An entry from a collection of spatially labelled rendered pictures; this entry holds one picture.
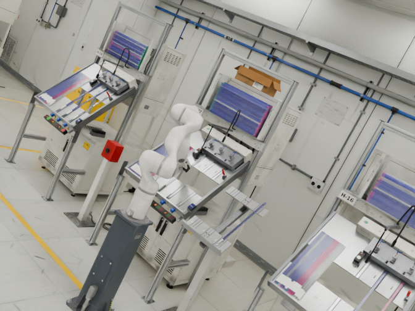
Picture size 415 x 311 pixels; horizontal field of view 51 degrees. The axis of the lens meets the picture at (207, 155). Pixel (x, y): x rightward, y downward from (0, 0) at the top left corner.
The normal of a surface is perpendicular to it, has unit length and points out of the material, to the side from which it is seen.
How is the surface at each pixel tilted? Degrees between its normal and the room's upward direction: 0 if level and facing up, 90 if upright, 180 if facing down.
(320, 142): 90
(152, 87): 90
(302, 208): 90
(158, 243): 90
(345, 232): 45
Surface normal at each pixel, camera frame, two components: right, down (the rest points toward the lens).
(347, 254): -0.08, -0.70
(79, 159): -0.56, -0.11
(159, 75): 0.70, 0.46
